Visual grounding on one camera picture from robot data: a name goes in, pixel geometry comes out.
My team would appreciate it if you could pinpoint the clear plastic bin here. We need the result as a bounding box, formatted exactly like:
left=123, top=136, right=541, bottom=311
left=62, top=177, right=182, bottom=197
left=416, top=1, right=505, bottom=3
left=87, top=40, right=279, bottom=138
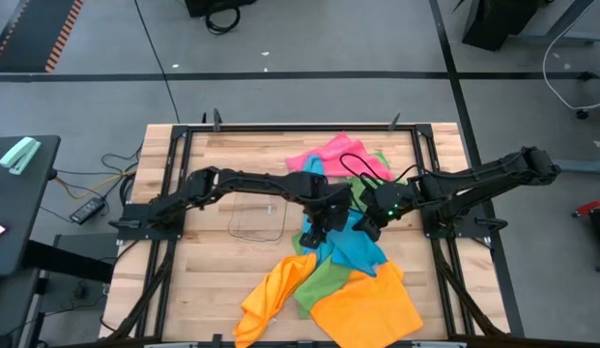
left=226, top=163, right=291, bottom=243

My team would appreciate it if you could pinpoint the grey table foot bar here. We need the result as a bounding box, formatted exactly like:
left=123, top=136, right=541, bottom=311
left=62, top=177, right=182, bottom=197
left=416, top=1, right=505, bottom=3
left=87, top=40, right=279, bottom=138
left=557, top=158, right=600, bottom=175

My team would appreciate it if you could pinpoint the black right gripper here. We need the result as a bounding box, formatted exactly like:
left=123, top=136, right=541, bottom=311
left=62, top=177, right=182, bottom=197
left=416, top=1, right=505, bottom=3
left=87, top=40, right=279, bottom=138
left=352, top=182, right=416, bottom=243

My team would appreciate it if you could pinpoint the long black floor cable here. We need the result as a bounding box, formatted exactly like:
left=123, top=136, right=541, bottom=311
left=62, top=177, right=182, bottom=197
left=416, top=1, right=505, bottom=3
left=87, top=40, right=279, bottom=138
left=133, top=0, right=181, bottom=125

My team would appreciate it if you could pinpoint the yellow cable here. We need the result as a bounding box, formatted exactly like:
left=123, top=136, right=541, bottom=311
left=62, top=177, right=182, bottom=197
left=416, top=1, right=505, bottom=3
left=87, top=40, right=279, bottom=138
left=54, top=168, right=138, bottom=200

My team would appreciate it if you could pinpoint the black mat with orange stripes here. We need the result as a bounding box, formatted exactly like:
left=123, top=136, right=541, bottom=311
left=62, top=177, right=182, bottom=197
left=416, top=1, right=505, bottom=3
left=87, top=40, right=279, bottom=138
left=0, top=0, right=84, bottom=73

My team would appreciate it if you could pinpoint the black metal table frame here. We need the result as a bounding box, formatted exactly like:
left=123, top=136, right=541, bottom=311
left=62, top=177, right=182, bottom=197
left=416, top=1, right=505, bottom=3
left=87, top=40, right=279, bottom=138
left=100, top=108, right=512, bottom=348

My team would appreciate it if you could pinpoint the black desk underframe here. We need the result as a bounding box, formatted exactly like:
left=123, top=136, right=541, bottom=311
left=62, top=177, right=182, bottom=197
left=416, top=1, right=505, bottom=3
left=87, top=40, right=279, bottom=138
left=0, top=234, right=118, bottom=348

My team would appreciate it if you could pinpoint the black power adapter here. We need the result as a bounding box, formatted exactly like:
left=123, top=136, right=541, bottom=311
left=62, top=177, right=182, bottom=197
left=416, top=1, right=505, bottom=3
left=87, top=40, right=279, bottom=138
left=69, top=196, right=106, bottom=226

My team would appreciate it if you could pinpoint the black desk base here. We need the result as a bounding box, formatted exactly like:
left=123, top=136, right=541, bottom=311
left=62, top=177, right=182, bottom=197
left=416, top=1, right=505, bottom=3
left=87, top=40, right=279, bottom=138
left=461, top=0, right=552, bottom=53

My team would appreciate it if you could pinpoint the black cable bundle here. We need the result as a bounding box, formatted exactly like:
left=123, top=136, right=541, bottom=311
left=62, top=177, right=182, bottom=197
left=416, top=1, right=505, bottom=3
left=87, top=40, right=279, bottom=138
left=100, top=144, right=142, bottom=208

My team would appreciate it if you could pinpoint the black side desk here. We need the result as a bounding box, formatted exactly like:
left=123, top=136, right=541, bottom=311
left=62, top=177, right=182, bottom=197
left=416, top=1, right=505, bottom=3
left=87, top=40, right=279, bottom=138
left=0, top=134, right=62, bottom=277

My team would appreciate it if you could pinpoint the mint green stapler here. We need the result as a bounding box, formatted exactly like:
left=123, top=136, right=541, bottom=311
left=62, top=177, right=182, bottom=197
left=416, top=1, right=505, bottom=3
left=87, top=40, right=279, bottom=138
left=0, top=136, right=43, bottom=176

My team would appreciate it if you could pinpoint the pink microfiber towel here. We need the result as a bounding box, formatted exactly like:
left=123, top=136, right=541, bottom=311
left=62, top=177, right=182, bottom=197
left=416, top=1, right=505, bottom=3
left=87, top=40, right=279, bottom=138
left=284, top=132, right=395, bottom=183

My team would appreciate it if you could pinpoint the grey desk leg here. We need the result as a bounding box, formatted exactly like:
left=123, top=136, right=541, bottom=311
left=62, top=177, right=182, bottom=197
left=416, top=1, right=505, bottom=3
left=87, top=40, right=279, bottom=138
left=516, top=0, right=600, bottom=48

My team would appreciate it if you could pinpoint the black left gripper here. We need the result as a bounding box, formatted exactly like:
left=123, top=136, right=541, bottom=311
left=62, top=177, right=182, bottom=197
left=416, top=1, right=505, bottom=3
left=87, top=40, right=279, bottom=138
left=299, top=186, right=354, bottom=250

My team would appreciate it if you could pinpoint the orange microfiber towel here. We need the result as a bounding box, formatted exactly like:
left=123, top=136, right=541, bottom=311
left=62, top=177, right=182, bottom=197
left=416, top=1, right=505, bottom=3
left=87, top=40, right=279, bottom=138
left=233, top=253, right=319, bottom=348
left=309, top=260, right=425, bottom=348

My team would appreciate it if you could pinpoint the coiled black cable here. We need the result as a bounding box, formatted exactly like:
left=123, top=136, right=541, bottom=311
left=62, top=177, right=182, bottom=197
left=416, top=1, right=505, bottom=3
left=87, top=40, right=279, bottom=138
left=204, top=4, right=243, bottom=37

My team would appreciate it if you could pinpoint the black equipment box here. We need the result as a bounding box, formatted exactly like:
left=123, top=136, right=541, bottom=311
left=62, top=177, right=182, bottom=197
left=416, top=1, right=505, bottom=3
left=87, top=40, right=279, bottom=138
left=185, top=0, right=258, bottom=19

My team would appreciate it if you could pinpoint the red and black chair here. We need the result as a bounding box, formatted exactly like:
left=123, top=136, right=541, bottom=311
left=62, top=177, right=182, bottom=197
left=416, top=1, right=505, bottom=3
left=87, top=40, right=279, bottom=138
left=572, top=196, right=600, bottom=275

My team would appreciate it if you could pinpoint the white cable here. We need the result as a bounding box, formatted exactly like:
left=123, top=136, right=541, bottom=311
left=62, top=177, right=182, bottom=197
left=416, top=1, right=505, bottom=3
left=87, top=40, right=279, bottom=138
left=542, top=0, right=600, bottom=112

